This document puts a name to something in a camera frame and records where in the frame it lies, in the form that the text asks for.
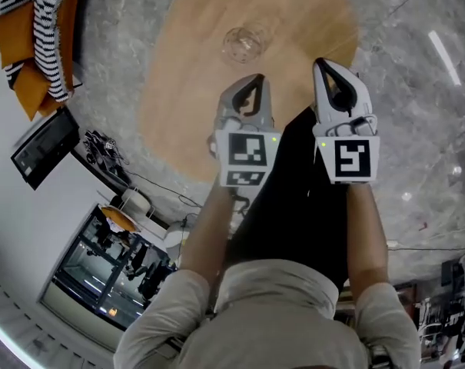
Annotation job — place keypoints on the oval wooden table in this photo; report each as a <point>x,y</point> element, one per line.
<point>186,90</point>

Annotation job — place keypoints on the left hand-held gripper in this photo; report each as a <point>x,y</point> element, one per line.
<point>247,152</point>

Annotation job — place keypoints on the orange round cushion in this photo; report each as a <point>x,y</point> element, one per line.
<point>118,217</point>

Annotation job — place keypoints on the person's right forearm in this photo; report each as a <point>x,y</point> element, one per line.
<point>366,237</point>

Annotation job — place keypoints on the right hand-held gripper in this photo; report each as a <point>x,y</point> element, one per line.
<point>351,160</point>

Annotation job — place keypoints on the person's light grey shirt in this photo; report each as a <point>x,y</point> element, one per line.
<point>270,321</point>

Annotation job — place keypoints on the white round stool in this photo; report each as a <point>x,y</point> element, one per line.
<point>135,201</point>

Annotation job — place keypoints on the clear glass cup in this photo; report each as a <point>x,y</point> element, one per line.
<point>245,44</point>

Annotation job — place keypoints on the black monitor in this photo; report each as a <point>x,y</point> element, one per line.
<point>44,148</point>

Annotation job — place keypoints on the person's left forearm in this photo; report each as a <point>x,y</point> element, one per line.
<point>207,237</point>

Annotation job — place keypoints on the white power strip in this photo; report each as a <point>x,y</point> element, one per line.
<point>392,244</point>

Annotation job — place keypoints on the orange sofa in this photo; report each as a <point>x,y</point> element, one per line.
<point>22,79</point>

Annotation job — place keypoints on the glass-door cabinet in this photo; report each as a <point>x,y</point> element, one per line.
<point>101,271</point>

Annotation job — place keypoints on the black white striped blanket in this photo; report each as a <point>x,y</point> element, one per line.
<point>49,40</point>

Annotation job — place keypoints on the person's black trousers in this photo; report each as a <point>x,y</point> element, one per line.
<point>293,206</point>

